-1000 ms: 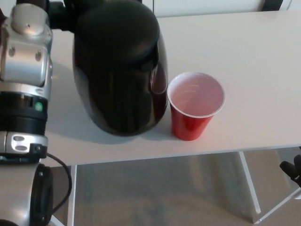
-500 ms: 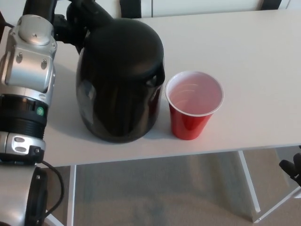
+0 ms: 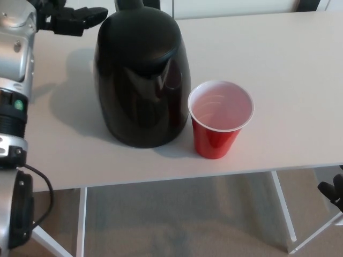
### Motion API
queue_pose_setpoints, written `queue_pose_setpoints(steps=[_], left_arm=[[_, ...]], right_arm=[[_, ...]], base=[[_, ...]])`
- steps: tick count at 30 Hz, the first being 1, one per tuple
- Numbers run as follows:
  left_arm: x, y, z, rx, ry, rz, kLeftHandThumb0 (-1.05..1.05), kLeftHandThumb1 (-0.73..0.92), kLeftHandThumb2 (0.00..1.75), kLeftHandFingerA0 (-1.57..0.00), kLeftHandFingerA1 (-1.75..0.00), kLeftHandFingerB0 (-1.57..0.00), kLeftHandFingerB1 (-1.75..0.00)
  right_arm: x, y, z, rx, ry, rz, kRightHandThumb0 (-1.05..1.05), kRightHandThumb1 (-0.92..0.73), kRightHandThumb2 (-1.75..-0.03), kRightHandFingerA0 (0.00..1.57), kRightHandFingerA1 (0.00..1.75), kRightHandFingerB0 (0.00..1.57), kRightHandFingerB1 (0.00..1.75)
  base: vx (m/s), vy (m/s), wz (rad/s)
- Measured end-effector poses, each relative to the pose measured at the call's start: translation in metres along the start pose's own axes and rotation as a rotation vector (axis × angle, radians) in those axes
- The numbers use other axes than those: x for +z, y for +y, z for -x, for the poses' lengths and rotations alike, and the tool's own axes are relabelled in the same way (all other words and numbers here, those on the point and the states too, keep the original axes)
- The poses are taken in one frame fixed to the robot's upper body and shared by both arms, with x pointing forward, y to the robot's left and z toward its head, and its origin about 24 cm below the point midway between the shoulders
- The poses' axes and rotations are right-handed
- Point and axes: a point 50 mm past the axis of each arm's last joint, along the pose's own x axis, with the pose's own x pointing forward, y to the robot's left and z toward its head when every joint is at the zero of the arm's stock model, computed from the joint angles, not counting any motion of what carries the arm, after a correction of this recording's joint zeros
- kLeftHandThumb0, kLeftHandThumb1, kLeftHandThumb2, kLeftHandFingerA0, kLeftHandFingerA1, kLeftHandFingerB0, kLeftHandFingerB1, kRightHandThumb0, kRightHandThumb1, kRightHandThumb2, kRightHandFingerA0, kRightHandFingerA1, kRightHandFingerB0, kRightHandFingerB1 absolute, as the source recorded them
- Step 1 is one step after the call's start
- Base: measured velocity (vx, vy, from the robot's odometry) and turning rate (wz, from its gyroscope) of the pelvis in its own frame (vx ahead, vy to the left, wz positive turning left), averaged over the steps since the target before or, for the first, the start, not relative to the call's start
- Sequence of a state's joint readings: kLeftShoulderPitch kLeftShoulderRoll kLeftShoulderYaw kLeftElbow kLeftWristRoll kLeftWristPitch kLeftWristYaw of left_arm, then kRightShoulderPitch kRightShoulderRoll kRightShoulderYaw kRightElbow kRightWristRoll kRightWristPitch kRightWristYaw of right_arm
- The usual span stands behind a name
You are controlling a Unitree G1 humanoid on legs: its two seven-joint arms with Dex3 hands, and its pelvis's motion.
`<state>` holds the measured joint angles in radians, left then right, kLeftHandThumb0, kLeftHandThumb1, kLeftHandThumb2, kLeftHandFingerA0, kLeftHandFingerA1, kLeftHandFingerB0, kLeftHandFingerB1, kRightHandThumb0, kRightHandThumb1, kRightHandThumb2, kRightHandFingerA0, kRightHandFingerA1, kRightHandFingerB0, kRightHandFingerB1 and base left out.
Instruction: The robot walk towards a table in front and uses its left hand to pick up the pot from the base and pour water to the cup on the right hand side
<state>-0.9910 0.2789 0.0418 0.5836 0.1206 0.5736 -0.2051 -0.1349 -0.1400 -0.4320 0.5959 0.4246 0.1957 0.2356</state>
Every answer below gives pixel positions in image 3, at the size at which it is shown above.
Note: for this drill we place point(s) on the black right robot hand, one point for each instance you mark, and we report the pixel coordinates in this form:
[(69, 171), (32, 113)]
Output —
[(337, 192)]

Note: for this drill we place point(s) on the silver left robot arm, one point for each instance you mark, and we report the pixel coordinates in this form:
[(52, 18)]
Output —
[(16, 61)]

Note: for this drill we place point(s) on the black electric kettle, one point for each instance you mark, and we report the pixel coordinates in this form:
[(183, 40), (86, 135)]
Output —
[(139, 80)]

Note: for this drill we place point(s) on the black cabinet pull tab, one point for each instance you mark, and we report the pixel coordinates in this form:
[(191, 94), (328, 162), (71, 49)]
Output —
[(154, 4), (308, 4)]

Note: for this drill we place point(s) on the white table leg frame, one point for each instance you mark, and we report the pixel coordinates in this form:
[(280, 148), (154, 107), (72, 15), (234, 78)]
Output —
[(285, 211), (81, 227)]

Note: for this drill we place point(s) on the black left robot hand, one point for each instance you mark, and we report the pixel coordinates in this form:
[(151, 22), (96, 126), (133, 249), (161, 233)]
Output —
[(69, 21)]

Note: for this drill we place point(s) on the red plastic cup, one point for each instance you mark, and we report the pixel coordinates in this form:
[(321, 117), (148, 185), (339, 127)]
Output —
[(211, 144)]

